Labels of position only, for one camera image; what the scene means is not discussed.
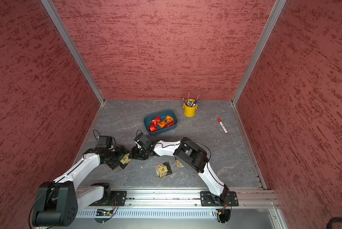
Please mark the clear tea bag edge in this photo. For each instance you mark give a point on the clear tea bag edge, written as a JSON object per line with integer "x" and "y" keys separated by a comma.
{"x": 124, "y": 161}

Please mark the aluminium front rail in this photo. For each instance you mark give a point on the aluminium front rail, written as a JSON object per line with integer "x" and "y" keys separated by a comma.
{"x": 189, "y": 198}

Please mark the red white marker pen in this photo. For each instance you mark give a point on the red white marker pen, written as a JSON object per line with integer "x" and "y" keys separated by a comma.
{"x": 222, "y": 125}

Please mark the yellow metal pencil bucket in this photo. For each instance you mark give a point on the yellow metal pencil bucket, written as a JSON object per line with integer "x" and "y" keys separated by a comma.
{"x": 190, "y": 107}

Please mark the clear tea bag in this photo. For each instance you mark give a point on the clear tea bag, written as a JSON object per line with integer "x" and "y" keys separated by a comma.
{"x": 178, "y": 164}
{"x": 163, "y": 169}

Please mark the aluminium corner profile left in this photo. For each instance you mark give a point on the aluminium corner profile left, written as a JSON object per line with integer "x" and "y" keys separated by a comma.
{"x": 54, "y": 16}

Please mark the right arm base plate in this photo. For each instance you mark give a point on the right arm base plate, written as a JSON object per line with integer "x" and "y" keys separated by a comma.
{"x": 228, "y": 198}

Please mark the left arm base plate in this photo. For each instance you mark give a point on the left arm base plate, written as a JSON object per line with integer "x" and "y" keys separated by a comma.
{"x": 116, "y": 198}

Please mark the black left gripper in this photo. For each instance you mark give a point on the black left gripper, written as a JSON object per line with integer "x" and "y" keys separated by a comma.
{"x": 121, "y": 155}

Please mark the teal plastic storage box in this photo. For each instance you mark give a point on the teal plastic storage box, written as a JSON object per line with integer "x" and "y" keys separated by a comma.
{"x": 147, "y": 121}

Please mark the red foil tea bag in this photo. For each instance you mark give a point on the red foil tea bag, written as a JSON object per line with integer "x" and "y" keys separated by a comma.
{"x": 156, "y": 120}
{"x": 152, "y": 128}
{"x": 169, "y": 124}

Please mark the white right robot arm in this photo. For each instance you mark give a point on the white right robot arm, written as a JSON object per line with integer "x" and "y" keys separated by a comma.
{"x": 190, "y": 154}

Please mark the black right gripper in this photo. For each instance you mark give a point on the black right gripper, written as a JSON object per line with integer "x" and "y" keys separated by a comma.
{"x": 134, "y": 152}

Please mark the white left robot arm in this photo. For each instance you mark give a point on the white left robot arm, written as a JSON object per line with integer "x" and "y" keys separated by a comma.
{"x": 58, "y": 202}

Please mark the orange foil tea bag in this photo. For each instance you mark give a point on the orange foil tea bag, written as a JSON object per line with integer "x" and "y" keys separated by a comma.
{"x": 165, "y": 122}

